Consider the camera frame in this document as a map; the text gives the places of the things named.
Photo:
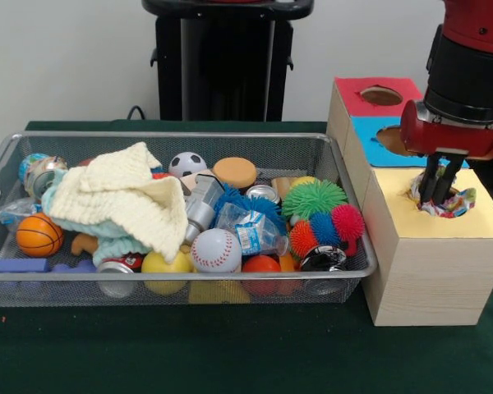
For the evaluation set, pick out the small orange basketball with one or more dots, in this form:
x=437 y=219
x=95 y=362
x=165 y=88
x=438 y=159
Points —
x=40 y=235

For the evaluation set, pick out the orange round sponge disc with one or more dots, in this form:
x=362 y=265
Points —
x=235 y=170

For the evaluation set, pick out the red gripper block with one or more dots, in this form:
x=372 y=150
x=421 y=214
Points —
x=448 y=139

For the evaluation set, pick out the small pink spiky ball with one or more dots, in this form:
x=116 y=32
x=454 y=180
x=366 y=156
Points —
x=348 y=221

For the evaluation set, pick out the wooden box with three holes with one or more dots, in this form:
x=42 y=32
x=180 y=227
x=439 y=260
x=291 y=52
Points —
x=435 y=279

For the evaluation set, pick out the small soccer ball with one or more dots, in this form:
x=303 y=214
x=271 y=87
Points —
x=187 y=164

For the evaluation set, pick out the shallow metal mesh bin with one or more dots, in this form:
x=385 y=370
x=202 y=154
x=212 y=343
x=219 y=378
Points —
x=271 y=143

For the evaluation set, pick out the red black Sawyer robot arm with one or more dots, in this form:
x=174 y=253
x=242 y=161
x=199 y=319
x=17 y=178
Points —
x=472 y=70

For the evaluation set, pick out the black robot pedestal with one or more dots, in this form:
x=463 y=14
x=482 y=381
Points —
x=238 y=61

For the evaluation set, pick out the blue puffer ball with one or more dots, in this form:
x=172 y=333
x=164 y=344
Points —
x=234 y=199

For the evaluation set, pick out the white baseball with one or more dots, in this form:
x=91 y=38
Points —
x=216 y=250

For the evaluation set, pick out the cream knitted cloth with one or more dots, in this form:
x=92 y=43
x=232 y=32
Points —
x=123 y=201

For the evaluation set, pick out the yellow smiley ball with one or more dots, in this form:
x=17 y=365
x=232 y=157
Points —
x=164 y=264

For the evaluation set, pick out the colourful patterned cloth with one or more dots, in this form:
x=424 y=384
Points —
x=462 y=203

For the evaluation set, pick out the green puffer ball with eyes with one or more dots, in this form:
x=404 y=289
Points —
x=312 y=199

